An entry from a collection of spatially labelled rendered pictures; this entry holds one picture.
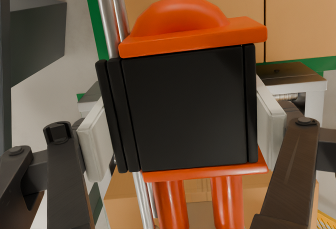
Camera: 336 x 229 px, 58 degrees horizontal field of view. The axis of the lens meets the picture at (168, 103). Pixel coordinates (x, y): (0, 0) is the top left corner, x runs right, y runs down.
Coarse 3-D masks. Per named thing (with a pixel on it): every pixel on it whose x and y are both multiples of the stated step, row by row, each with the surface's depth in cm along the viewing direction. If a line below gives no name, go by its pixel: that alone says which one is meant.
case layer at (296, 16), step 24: (144, 0) 83; (216, 0) 82; (240, 0) 81; (264, 0) 82; (288, 0) 81; (312, 0) 80; (264, 24) 84; (288, 24) 83; (312, 24) 83; (264, 48) 87; (288, 48) 85; (312, 48) 85
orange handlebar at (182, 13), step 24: (168, 0) 16; (192, 0) 16; (144, 24) 16; (168, 24) 16; (192, 24) 16; (216, 24) 16; (168, 192) 20; (216, 192) 20; (240, 192) 20; (168, 216) 21; (216, 216) 21; (240, 216) 21
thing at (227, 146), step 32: (192, 32) 15; (224, 32) 15; (256, 32) 14; (128, 64) 15; (160, 64) 15; (192, 64) 15; (224, 64) 15; (128, 96) 16; (160, 96) 16; (192, 96) 16; (224, 96) 16; (160, 128) 17; (192, 128) 17; (224, 128) 16; (256, 128) 16; (160, 160) 17; (192, 160) 17; (224, 160) 17; (256, 160) 17
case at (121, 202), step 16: (112, 176) 65; (128, 176) 64; (256, 176) 58; (112, 192) 59; (128, 192) 59; (192, 192) 56; (208, 192) 56; (256, 192) 55; (112, 208) 58; (128, 208) 58; (256, 208) 57; (112, 224) 60; (128, 224) 60
